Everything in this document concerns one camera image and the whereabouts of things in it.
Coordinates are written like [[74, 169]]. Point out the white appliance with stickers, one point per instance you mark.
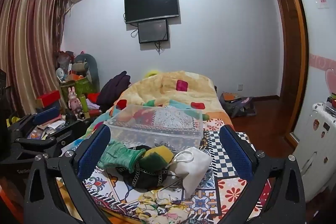
[[315, 150]]

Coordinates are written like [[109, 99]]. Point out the striped brown curtain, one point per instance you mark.
[[29, 43]]

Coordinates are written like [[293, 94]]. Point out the green bottle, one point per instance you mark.
[[84, 104]]

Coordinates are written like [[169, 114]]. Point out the yellow floral cloth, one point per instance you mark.
[[160, 207]]

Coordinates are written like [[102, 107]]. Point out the yellow-green plush toy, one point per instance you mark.
[[152, 73]]

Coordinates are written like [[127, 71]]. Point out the green knitted glove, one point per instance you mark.
[[118, 155]]

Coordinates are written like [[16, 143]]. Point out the red box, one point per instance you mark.
[[48, 98]]

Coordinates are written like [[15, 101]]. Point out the green cardboard box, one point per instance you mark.
[[78, 85]]

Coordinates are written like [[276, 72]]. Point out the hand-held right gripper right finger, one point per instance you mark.
[[236, 153]]

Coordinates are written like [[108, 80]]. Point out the green and yellow sock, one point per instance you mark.
[[157, 157]]

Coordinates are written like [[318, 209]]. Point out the yellow quilt with red patches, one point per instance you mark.
[[162, 87]]

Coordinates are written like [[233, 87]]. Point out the dark object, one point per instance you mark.
[[4, 113]]

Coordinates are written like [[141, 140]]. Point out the large grey plush toy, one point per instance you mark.
[[89, 69]]

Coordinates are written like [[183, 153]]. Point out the pile of papers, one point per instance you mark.
[[44, 128]]

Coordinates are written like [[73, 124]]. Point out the clear plastic storage box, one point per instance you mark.
[[157, 129]]

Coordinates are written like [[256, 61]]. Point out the small black wall monitor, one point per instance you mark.
[[153, 31]]

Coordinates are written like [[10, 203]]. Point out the white and blue plush toy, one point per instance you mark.
[[60, 74]]

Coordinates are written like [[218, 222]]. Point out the white wall outlet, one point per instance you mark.
[[240, 87]]

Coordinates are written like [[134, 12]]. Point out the red cloth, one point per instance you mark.
[[93, 97]]

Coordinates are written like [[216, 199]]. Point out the pink bunny plush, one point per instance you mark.
[[74, 102]]

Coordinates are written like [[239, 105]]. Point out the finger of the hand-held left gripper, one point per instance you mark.
[[47, 115], [76, 129]]

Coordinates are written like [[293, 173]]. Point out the dark purple jacket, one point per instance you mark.
[[113, 90]]

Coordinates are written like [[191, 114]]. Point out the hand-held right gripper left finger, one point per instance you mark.
[[93, 153]]

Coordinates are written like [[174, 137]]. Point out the wooden door frame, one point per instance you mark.
[[294, 29]]

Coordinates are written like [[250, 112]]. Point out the black wall television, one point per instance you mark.
[[151, 5]]

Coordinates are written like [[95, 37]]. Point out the colourful patterned blanket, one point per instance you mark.
[[225, 182]]

